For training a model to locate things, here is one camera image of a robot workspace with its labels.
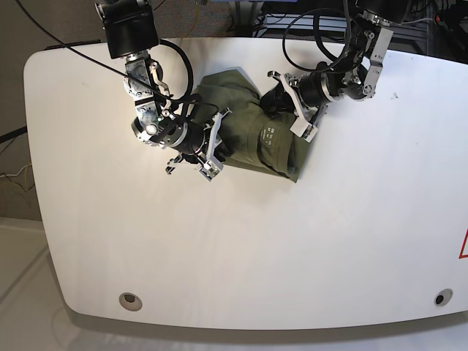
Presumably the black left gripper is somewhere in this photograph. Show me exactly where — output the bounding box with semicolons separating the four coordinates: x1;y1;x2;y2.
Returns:
260;71;329;125

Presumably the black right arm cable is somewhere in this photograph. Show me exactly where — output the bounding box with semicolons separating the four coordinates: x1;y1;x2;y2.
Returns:
14;0;224;125

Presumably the yellow floor cable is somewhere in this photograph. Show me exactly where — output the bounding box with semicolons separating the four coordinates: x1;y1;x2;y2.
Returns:
0;164;36;195

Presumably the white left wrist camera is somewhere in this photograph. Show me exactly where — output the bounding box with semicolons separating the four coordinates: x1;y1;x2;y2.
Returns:
290;116;318;143

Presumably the red warning triangle sticker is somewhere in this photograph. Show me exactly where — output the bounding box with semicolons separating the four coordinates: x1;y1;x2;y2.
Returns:
458;231;468;259

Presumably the left table grommet hole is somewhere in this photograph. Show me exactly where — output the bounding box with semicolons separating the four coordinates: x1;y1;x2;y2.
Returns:
118;292;143;312

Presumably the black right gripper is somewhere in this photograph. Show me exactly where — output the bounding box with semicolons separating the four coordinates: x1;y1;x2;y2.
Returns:
164;107;232;175

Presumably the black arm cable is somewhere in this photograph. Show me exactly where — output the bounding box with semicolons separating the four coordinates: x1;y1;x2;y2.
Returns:
282;7;363;74
14;0;224;125

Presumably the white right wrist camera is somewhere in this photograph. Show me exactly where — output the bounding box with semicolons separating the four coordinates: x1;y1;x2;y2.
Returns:
198;159;223;181

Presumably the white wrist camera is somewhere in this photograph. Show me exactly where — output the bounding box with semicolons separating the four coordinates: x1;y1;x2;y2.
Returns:
290;116;318;143
198;159;223;181

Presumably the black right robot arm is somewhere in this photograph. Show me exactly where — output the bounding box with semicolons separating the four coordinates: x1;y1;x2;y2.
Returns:
95;1;231;181

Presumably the table grommet hole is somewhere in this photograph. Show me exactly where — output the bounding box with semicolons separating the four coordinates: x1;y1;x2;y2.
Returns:
118;292;143;312
434;289;453;306

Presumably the aluminium frame rail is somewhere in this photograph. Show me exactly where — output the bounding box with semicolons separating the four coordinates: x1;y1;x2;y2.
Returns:
252;13;346;42

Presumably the green T-shirt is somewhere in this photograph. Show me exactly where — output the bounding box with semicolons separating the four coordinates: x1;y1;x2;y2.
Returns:
195;69;312;183

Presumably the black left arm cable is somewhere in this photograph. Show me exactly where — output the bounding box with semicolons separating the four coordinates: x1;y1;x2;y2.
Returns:
282;7;363;74

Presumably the right table grommet hole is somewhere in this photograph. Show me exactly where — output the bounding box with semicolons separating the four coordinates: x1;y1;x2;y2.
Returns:
434;289;453;306

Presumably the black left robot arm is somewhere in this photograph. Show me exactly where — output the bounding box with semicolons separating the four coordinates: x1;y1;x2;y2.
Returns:
260;1;409;124

